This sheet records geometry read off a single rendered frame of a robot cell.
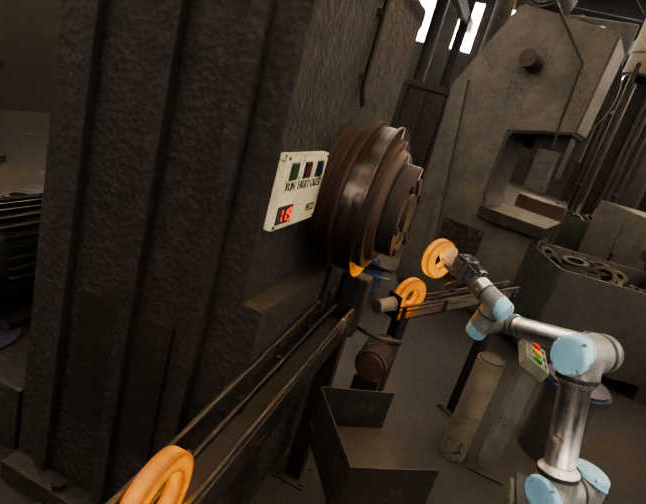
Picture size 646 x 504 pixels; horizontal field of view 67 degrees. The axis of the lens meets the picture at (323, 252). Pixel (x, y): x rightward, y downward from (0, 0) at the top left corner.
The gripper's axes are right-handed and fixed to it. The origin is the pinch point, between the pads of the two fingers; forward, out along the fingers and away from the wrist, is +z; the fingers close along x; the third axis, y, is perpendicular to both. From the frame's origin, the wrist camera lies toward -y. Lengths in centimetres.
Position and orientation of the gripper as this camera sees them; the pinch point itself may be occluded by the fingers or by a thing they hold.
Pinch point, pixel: (440, 253)
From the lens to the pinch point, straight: 194.5
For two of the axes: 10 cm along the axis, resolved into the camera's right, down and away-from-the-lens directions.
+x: -8.0, -0.4, -6.0
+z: -4.5, -6.2, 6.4
